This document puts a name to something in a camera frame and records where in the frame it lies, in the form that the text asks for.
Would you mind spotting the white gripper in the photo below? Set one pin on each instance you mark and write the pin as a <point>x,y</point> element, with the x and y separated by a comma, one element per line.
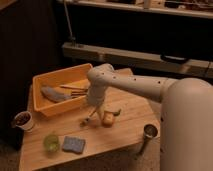
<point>95,97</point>

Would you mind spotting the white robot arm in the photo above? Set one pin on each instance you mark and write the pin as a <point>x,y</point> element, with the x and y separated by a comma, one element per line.
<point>185,114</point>

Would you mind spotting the green plastic cup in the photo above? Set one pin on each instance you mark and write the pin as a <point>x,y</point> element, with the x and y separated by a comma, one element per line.
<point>51,143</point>

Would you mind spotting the silver metal cup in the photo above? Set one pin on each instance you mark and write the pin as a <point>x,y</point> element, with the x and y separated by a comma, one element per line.
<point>150,131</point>

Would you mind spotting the white cup with dark contents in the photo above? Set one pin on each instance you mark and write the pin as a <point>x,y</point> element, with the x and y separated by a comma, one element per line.
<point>23,120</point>

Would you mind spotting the orange toy fruit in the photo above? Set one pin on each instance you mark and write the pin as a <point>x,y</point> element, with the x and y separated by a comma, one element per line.
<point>108,120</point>

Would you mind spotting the green toy vegetable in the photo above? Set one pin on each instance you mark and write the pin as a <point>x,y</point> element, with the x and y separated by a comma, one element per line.
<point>115,113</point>

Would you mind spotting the wooden utensil in bin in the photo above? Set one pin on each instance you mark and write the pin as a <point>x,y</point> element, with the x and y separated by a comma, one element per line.
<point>73,87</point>

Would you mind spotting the wooden table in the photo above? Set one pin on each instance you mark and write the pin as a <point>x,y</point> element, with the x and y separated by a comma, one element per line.
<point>127,130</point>

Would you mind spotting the blue grey sponge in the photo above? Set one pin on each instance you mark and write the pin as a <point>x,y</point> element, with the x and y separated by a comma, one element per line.
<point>73,144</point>

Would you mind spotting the yellow plastic bin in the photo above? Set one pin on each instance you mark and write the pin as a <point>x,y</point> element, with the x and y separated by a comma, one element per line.
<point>61,81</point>

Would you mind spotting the grey cloth in bin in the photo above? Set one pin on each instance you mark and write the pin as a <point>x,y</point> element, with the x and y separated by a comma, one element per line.
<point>53,95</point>

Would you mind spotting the grey metal shelf rail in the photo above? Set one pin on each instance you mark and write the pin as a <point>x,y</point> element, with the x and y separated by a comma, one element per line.
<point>137,59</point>

